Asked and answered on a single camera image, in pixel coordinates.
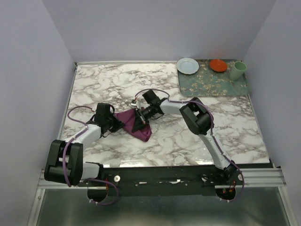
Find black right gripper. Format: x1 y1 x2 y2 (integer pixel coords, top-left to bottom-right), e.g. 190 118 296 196
132 105 155 134

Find purple cloth napkin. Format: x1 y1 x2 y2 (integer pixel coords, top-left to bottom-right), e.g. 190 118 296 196
114 109 152 142

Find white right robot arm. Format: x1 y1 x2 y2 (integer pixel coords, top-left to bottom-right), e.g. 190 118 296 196
132 89 237 185

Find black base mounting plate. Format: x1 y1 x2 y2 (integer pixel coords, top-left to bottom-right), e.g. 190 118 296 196
77 164 247 197

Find light blue plate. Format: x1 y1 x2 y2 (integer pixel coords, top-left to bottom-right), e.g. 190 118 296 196
176 58 199 75

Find floral green tray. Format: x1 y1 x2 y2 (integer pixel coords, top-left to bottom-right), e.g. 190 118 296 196
177 59 250 97

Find orange bowl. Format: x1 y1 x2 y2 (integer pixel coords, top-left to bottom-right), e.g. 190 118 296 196
209 59 228 73

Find green cup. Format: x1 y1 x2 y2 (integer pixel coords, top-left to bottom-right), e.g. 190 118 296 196
229 61 247 81

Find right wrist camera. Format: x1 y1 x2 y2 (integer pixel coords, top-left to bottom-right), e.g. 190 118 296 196
130 99 141 109

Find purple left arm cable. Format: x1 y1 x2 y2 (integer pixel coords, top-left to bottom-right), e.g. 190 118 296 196
63 106 119 205

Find aluminium frame rail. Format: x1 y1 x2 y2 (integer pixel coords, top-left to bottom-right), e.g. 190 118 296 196
38 168 286 189

